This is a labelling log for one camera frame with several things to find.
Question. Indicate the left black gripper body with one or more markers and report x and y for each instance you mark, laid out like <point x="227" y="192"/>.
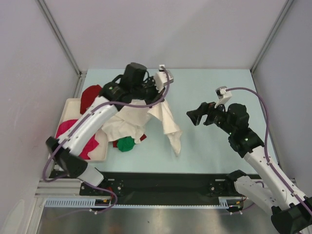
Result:
<point x="147" y="92"/>

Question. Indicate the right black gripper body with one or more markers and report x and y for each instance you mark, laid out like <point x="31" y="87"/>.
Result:
<point x="217" y="115"/>

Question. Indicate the cream white t shirt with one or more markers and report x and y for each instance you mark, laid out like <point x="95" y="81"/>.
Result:
<point x="131" y="122"/>

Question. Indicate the green t shirt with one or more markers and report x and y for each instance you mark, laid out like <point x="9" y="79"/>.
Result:
<point x="125" y="144"/>

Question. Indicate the dark red t shirt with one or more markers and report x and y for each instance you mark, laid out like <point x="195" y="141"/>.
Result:
<point x="88" y="96"/>

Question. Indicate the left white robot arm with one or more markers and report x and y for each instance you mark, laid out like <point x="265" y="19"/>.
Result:
<point x="66" y="149"/>

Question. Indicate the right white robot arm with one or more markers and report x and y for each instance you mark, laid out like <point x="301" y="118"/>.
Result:
<point x="289" y="208"/>

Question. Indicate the cream plastic tray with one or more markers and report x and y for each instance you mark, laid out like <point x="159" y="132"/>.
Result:
<point x="96" y="148"/>

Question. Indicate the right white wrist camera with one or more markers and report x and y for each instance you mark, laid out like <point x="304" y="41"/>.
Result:
<point x="223" y="96"/>

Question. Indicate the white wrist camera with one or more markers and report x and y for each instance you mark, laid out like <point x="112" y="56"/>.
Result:
<point x="162" y="78"/>
<point x="223" y="96"/>

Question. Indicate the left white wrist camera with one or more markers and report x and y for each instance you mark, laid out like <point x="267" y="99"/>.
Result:
<point x="162" y="78"/>

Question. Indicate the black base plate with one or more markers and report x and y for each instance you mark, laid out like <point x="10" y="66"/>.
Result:
<point x="164" y="189"/>

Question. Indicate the left aluminium frame post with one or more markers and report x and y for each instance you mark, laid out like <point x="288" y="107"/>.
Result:
<point x="46" y="12"/>

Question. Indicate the aluminium frame post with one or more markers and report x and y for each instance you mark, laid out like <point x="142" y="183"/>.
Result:
<point x="46" y="12"/>
<point x="272" y="33"/>

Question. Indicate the aluminium front rail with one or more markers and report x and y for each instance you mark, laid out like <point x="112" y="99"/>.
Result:
<point x="58" y="188"/>

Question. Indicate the white slotted cable duct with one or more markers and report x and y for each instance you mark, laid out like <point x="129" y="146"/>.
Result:
<point x="102" y="203"/>

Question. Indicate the right aluminium frame post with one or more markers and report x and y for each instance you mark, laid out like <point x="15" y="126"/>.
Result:
<point x="272" y="33"/>

